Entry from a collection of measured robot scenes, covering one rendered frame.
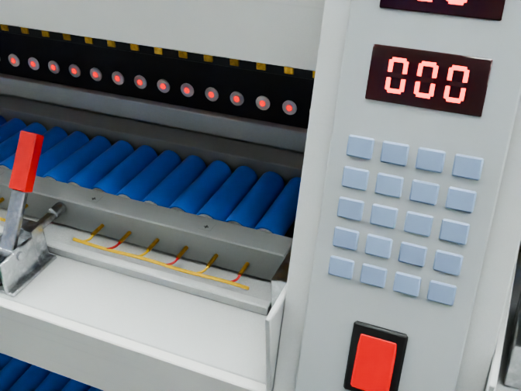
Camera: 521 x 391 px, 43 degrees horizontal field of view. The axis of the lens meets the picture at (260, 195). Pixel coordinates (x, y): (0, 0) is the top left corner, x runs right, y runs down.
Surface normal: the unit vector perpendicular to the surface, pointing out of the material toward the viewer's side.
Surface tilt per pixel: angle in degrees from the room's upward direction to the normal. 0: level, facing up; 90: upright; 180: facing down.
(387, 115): 90
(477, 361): 90
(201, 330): 19
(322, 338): 90
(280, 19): 109
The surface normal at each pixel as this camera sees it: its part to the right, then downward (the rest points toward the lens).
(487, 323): -0.38, 0.22
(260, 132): -0.39, 0.51
